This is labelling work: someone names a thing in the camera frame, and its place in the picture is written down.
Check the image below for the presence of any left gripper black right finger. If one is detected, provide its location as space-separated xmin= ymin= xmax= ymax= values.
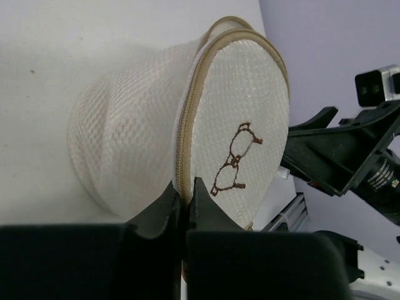
xmin=187 ymin=177 xmax=244 ymax=232

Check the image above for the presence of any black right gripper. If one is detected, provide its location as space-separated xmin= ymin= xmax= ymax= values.
xmin=281 ymin=101 xmax=399 ymax=225

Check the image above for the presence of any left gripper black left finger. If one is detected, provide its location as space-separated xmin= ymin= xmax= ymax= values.
xmin=126 ymin=182 xmax=181 ymax=239

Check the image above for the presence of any aluminium rail frame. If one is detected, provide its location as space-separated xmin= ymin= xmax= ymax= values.
xmin=261 ymin=192 xmax=308 ymax=232

